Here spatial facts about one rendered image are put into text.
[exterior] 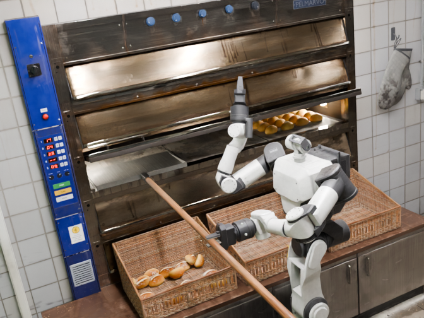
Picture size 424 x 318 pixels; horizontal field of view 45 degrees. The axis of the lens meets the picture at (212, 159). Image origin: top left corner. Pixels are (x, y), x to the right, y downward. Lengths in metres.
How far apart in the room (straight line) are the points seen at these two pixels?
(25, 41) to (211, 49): 1.02
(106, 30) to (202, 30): 0.55
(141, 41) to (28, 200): 1.04
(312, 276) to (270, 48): 1.41
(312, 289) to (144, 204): 1.10
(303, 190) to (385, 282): 1.44
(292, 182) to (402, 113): 1.84
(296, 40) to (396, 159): 1.29
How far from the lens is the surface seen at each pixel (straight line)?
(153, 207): 3.08
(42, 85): 2.74
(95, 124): 2.86
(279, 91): 3.27
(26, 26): 2.71
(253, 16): 3.16
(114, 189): 2.98
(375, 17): 3.69
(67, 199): 2.90
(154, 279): 3.05
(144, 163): 3.23
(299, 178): 2.26
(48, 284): 3.12
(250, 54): 3.13
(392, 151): 4.00
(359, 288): 3.43
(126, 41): 2.86
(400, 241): 3.50
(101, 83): 2.82
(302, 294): 2.61
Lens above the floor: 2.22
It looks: 19 degrees down
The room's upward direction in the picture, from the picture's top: 7 degrees counter-clockwise
